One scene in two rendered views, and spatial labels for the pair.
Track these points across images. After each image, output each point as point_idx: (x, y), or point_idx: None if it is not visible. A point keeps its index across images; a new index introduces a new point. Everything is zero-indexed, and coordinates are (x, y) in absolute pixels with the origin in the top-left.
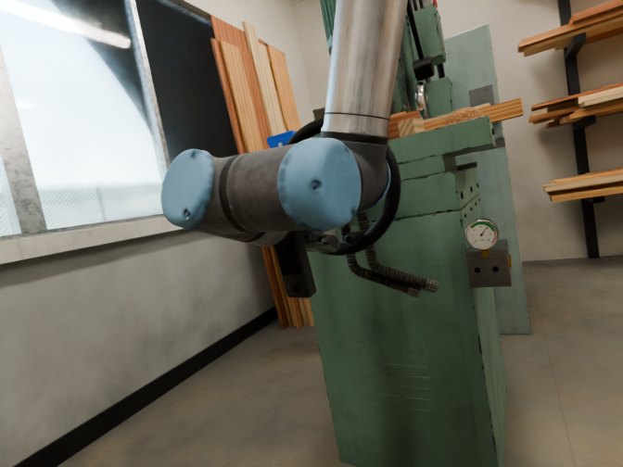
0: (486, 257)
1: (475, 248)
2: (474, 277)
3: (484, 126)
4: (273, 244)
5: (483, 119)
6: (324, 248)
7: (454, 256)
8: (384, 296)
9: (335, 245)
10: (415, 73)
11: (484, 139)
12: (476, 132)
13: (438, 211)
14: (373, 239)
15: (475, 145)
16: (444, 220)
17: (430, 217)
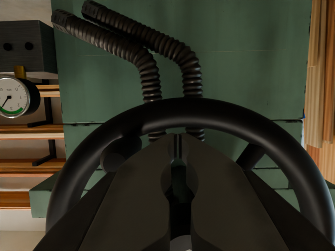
0: (18, 63)
1: (46, 74)
2: (33, 35)
3: (35, 208)
4: None
5: (36, 215)
6: (157, 188)
7: (71, 65)
8: (173, 6)
9: (44, 246)
10: None
11: (35, 195)
12: (43, 205)
13: (86, 125)
14: (103, 130)
15: (44, 191)
16: (80, 114)
17: (96, 119)
